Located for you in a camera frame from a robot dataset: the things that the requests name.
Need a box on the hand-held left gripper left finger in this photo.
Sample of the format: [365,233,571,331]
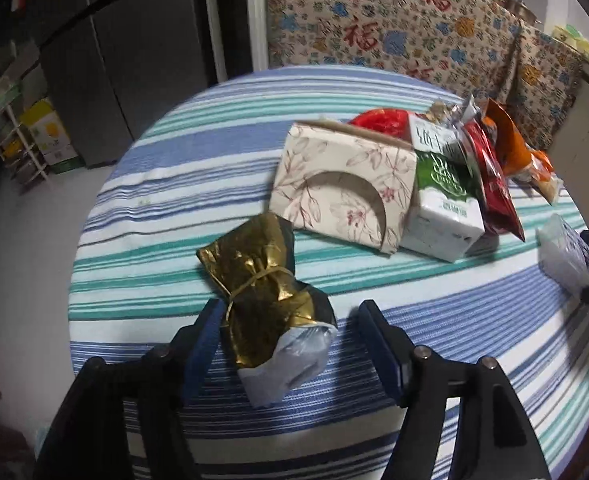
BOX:
[34,297,228,480]

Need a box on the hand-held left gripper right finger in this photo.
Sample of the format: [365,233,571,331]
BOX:
[357,299,553,480]

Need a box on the gold foil bag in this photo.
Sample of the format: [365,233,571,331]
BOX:
[197,212,338,408]

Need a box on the red snack bag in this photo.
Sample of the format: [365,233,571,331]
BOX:
[462,120,525,243]

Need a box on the crushed orange can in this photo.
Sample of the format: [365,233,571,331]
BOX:
[482,99,533,177]

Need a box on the green white milk carton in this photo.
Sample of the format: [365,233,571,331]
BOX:
[399,114,486,263]

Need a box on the floral tissue box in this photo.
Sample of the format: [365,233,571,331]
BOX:
[268,121,419,256]

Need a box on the clear plastic bag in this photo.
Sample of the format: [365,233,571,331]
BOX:
[535,212,589,301]

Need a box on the clear snack packet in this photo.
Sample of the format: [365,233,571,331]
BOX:
[517,152,560,206]

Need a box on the small crumpled clear wrapper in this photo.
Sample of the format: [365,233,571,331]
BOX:
[425,95,485,131]

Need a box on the yellow green container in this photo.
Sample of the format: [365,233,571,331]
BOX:
[552,22,589,61]

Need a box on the red crumpled wrapper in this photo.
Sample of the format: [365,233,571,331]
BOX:
[349,108,415,142]

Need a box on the metal pot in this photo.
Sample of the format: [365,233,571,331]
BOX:
[495,0,543,23]

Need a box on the yellow green cardboard box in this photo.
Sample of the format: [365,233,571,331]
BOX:
[19,97,85,175]

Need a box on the white shelf rack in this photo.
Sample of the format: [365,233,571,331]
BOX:
[0,35,50,193]

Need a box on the grey refrigerator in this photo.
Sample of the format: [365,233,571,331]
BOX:
[24,0,215,168]

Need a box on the patterned fabric sofa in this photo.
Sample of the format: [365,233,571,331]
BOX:
[264,0,589,151]

